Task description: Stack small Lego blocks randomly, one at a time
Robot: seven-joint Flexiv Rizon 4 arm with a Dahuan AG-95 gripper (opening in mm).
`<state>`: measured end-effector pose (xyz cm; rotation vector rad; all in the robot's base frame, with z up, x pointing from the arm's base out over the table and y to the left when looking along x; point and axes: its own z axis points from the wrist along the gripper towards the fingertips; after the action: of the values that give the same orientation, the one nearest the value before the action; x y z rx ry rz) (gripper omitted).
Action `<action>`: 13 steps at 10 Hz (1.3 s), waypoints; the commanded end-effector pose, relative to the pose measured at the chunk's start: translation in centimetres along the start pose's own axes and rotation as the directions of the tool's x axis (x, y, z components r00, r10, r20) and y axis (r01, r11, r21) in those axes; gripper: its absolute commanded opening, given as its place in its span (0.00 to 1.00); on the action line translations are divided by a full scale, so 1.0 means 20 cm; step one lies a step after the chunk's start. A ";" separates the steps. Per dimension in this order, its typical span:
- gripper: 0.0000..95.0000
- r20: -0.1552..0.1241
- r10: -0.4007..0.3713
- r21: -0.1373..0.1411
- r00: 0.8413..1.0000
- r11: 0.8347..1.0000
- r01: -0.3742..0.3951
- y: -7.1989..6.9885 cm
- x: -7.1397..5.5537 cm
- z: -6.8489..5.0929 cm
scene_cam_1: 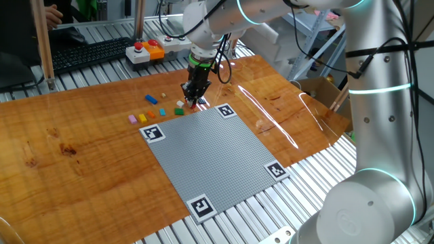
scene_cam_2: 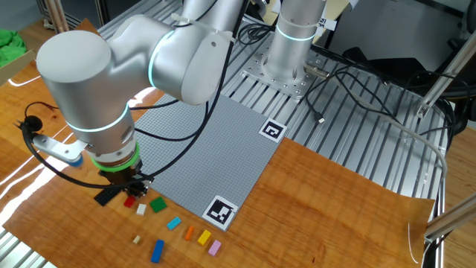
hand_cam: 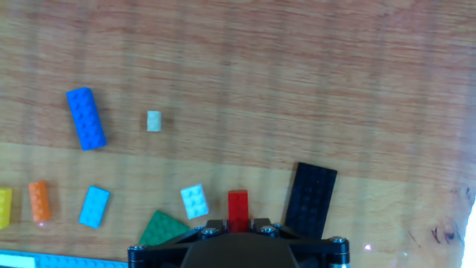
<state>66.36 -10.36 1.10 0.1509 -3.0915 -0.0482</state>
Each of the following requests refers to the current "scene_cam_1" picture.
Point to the red Lego brick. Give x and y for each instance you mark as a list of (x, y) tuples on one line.
[(193, 105)]

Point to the grey box two buttons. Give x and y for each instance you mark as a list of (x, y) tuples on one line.
[(173, 44)]

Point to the square fiducial marker tag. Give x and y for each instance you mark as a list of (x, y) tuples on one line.
[(226, 110), (152, 133), (201, 207), (276, 171)]

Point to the yellow Lego brick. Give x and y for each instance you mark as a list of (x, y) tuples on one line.
[(142, 118)]

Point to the bystander bare hand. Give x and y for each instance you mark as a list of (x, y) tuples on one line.
[(52, 17)]

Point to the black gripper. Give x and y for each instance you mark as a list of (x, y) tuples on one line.
[(199, 76)]

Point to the tan frame post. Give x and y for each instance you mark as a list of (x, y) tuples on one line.
[(139, 20), (339, 98), (43, 44)]

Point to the white Lego brick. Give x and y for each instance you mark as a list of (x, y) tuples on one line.
[(180, 103)]

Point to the green Lego plate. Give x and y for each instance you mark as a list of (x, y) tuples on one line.
[(179, 111)]

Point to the pink Lego brick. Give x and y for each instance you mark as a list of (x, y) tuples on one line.
[(132, 119)]

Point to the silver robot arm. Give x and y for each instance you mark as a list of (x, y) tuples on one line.
[(379, 118)]

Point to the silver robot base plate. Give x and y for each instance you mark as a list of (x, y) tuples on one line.
[(276, 236)]

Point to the cardboard box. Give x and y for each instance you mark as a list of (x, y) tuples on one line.
[(318, 89)]

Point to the orange Lego brick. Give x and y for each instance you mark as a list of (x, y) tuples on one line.
[(151, 114)]

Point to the blue Lego brick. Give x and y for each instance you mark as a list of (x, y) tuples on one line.
[(151, 99)]

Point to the white box red button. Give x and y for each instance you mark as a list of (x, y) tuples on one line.
[(137, 56)]

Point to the grey Lego baseplate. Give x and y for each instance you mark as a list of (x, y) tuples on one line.
[(210, 156)]

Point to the black Lego plate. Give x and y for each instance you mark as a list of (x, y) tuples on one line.
[(202, 101)]

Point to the wood-pattern table mat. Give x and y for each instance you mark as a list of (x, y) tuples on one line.
[(84, 169)]

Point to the green cloth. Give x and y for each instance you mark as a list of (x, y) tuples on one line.
[(86, 8)]

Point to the white metal shelf rack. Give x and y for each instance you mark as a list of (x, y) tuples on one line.
[(312, 44)]

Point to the black keyboard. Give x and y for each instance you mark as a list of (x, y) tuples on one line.
[(88, 52)]

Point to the cyan Lego brick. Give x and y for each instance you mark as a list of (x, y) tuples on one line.
[(162, 112)]

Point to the orange box red button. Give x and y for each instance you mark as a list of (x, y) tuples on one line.
[(155, 51)]

